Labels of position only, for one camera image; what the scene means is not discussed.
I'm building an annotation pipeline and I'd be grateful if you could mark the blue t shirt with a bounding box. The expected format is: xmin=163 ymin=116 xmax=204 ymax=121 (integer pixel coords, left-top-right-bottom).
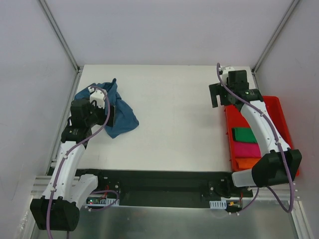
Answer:
xmin=74 ymin=78 xmax=139 ymax=138

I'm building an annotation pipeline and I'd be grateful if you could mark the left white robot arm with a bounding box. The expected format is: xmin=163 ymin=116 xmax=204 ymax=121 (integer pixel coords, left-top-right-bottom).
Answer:
xmin=30 ymin=98 xmax=112 ymax=238

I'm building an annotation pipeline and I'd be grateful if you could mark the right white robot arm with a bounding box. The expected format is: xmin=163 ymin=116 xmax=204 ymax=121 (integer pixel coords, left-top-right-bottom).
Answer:
xmin=209 ymin=65 xmax=302 ymax=197

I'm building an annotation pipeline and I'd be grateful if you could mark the red plastic bin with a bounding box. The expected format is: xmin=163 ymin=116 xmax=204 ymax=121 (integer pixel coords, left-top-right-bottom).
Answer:
xmin=224 ymin=96 xmax=294 ymax=172

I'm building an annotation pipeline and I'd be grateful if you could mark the green rolled t shirt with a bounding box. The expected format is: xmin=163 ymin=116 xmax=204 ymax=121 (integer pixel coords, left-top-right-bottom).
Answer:
xmin=232 ymin=127 xmax=257 ymax=143

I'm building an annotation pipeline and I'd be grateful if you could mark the pink rolled t shirt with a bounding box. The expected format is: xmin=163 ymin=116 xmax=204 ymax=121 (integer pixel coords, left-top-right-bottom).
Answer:
xmin=234 ymin=141 xmax=261 ymax=158

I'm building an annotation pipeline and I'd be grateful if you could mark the orange rolled t shirt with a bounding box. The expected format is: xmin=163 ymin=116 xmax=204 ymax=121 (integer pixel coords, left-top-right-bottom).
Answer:
xmin=234 ymin=158 xmax=260 ymax=171

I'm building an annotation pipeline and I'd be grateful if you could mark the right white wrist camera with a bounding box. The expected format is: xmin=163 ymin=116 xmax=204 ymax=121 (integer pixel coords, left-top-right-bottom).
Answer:
xmin=219 ymin=66 xmax=235 ymax=84

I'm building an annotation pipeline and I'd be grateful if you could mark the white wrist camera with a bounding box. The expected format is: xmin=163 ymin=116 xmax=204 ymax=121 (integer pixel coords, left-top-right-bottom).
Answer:
xmin=89 ymin=88 xmax=107 ymax=109
xmin=219 ymin=66 xmax=235 ymax=84

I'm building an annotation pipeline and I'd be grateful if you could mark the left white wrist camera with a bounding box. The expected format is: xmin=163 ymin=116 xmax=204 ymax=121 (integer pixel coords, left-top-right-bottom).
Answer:
xmin=89 ymin=88 xmax=107 ymax=109

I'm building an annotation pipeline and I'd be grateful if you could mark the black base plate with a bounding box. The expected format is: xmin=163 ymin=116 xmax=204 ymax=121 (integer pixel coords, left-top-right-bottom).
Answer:
xmin=76 ymin=169 xmax=253 ymax=208

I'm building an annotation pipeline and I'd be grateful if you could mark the left slotted cable duct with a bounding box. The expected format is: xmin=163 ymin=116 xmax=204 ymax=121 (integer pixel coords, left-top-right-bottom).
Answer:
xmin=86 ymin=197 xmax=120 ymax=207

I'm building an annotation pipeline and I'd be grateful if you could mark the slotted cable duct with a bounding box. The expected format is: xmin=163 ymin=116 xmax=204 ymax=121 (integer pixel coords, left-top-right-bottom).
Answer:
xmin=209 ymin=200 xmax=227 ymax=210
xmin=86 ymin=197 xmax=120 ymax=207

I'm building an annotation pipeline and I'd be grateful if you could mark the right aluminium frame post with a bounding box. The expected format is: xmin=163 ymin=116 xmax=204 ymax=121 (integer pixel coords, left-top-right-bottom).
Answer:
xmin=252 ymin=0 xmax=301 ymax=76

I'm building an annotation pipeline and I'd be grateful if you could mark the aluminium frame post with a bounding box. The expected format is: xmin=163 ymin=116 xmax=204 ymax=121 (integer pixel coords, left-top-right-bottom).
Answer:
xmin=252 ymin=0 xmax=301 ymax=76
xmin=37 ymin=0 xmax=81 ymax=73

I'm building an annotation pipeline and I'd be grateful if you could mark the left aluminium frame post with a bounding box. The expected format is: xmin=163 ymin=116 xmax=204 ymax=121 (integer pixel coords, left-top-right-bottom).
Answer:
xmin=37 ymin=0 xmax=81 ymax=73

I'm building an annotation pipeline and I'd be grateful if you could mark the right slotted cable duct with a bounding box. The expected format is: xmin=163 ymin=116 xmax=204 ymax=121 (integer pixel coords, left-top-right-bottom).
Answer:
xmin=209 ymin=200 xmax=227 ymax=210

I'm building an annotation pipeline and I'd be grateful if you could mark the aluminium front rail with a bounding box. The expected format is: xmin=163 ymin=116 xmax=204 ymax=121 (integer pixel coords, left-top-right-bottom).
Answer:
xmin=31 ymin=175 xmax=290 ymax=202

